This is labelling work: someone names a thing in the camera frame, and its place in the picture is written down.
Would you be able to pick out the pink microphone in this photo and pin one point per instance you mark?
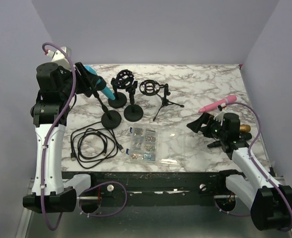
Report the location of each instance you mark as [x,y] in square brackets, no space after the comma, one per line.
[214,105]

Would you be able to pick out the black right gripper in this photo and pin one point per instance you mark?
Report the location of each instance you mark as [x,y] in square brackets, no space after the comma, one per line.
[205,118]

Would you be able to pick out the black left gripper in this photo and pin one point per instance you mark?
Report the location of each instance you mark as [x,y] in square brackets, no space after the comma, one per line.
[81,76]

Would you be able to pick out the black round-base mic stand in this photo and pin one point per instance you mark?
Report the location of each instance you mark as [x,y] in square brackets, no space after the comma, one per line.
[133,112]

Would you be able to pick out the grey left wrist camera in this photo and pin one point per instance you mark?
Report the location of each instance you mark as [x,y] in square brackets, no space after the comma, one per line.
[58,58]

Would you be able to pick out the blue microphone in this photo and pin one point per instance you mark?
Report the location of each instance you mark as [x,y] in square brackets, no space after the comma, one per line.
[105,89]

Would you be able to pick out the black microphone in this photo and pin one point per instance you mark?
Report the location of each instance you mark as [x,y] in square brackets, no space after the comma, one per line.
[244,135]

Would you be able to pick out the black clip round-base stand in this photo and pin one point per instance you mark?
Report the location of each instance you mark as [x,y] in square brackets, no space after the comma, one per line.
[111,119]

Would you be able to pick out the clear plastic screw box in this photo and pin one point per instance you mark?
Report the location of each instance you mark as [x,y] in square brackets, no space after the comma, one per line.
[160,145]

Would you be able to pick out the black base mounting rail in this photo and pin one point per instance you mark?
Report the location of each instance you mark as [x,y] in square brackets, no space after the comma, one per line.
[113,189]

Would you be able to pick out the gold microphone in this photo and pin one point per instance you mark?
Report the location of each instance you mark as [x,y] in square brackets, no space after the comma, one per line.
[245,128]

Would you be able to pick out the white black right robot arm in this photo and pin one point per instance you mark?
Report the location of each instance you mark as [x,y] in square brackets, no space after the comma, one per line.
[269,202]

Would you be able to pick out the black shock-mount round-base stand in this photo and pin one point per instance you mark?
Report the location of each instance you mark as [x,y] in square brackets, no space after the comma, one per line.
[123,79]

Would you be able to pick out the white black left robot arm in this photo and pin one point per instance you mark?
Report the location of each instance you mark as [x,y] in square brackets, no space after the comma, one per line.
[51,138]

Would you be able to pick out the black tripod shock-mount stand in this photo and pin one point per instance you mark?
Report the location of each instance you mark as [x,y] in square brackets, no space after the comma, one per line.
[153,88]

